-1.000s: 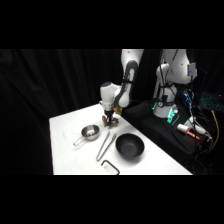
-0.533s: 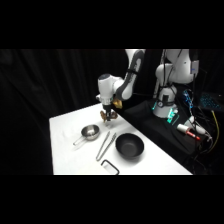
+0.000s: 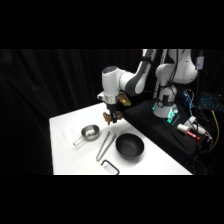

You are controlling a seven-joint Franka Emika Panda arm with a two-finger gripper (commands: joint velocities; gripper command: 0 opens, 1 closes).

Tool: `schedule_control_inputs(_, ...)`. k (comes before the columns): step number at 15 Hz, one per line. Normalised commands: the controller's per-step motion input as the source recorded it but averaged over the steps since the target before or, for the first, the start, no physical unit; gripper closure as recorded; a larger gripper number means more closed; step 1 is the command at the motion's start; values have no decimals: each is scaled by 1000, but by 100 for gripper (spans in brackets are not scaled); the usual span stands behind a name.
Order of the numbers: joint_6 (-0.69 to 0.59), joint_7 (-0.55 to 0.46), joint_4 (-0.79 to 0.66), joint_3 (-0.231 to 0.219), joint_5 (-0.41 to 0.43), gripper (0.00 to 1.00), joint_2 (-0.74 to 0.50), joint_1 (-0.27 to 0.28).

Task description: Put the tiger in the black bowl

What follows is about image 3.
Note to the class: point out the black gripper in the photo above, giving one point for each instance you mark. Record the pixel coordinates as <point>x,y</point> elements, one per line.
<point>112,106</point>

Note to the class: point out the orange striped tiger toy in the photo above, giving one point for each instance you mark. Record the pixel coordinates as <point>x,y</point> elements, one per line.
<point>106,117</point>

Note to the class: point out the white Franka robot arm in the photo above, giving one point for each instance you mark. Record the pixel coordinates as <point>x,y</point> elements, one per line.
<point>133,81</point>

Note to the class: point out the black bowl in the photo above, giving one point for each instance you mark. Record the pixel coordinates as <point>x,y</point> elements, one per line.
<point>130,146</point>

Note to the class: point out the small steel saucepan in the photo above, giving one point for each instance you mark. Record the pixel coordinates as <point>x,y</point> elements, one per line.
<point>90,132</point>

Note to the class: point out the metal kitchen tongs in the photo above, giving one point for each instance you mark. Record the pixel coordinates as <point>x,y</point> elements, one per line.
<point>104,148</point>

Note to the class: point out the green lit control box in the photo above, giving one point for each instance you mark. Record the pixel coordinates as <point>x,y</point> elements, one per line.
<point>172,116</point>

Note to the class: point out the black curtain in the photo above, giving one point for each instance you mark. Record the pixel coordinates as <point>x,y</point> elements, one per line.
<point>50,93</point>

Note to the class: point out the white and red cylinder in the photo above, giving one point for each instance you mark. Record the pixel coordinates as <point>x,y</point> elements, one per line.
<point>186,130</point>

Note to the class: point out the teal lit keyboard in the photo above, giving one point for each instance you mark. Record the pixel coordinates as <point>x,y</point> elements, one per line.
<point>210,100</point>

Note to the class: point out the small white box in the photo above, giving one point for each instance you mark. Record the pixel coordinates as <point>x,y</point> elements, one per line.
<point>199,62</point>

